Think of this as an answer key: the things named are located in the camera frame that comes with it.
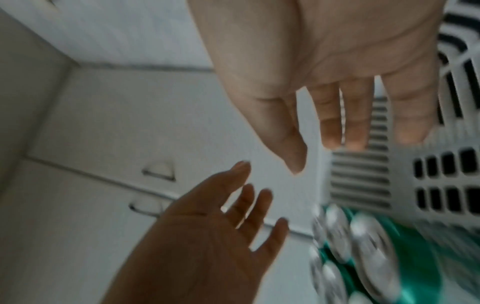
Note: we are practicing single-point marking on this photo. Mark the white cabinet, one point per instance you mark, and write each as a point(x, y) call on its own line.
point(112, 142)

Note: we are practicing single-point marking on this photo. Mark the person's right hand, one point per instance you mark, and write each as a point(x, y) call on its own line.
point(322, 44)

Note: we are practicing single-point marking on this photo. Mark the pack of green drink cans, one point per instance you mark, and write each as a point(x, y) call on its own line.
point(360, 252)

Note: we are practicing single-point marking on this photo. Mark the person's left hand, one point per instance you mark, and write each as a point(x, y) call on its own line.
point(195, 243)

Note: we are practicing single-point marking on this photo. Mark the white plastic slotted basket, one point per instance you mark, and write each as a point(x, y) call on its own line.
point(442, 166)

